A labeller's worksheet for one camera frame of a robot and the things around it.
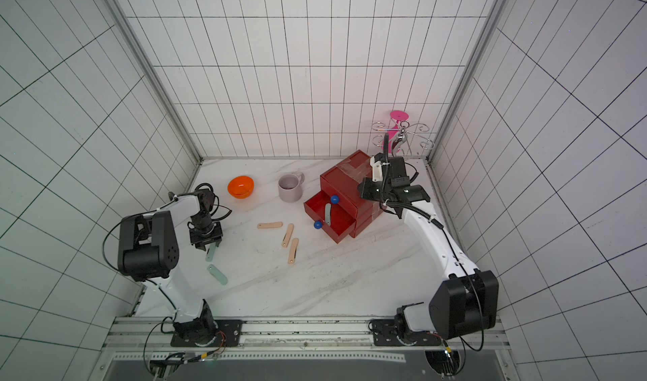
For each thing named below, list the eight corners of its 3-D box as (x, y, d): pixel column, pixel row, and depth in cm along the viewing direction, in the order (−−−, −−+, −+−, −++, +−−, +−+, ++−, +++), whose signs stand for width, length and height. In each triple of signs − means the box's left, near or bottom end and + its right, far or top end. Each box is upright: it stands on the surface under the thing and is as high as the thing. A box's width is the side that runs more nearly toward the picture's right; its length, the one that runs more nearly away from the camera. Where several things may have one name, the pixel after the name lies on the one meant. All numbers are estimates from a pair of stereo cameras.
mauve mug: (279, 202, 106) (276, 191, 100) (282, 182, 113) (280, 170, 107) (302, 202, 106) (301, 191, 100) (304, 182, 113) (302, 170, 107)
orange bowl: (229, 198, 106) (225, 191, 102) (234, 182, 112) (230, 175, 108) (253, 198, 106) (250, 191, 102) (257, 182, 112) (254, 175, 108)
